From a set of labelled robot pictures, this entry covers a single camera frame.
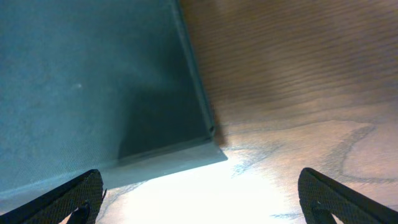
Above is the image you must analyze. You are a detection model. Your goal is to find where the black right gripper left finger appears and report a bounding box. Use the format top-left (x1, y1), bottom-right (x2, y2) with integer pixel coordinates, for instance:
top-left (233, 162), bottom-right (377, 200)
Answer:
top-left (1, 169), bottom-right (103, 224)

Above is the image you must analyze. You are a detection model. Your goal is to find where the black gift box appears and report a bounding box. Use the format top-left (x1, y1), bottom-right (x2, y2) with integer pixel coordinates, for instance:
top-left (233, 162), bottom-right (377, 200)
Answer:
top-left (1, 0), bottom-right (226, 212)

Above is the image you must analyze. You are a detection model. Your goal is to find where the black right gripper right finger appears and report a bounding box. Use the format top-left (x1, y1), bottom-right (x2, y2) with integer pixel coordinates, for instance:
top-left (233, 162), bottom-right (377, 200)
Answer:
top-left (298, 167), bottom-right (397, 224)

